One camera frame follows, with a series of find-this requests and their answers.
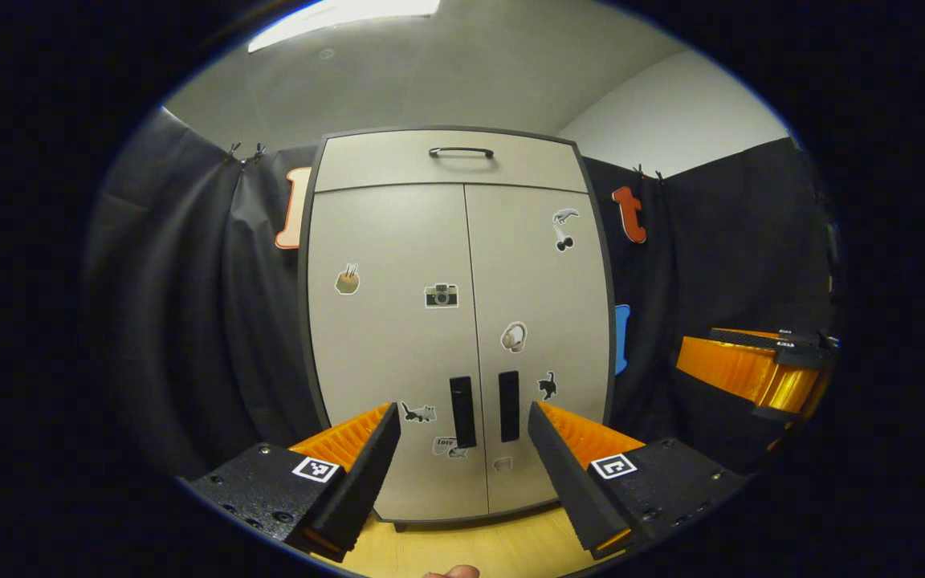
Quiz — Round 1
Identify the white shoe cabinet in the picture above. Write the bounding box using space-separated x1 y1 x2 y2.
298 126 621 532

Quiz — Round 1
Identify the white cabinet drawer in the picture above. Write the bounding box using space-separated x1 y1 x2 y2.
314 129 593 194

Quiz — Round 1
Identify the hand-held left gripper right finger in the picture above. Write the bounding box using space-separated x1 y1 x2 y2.
528 401 748 561

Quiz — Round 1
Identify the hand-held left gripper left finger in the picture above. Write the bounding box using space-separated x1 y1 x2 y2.
185 401 401 563

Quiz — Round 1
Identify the black backdrop cloth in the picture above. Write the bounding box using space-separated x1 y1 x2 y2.
575 136 842 476
85 107 327 482

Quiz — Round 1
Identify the black door handle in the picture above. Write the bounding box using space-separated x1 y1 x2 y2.
498 370 521 444
449 375 479 450

